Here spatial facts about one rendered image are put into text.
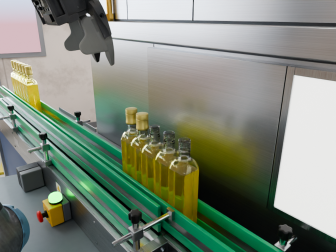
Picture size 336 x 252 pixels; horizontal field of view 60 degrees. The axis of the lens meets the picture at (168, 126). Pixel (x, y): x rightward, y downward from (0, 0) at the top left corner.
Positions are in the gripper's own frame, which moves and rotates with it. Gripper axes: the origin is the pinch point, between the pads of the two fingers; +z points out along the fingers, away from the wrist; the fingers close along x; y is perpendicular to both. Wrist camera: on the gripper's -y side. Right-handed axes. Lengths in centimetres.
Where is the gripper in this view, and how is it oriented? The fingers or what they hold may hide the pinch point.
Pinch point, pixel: (105, 55)
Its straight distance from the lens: 58.4
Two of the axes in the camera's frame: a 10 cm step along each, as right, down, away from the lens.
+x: 6.4, 2.7, -7.2
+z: 2.6, 8.0, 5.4
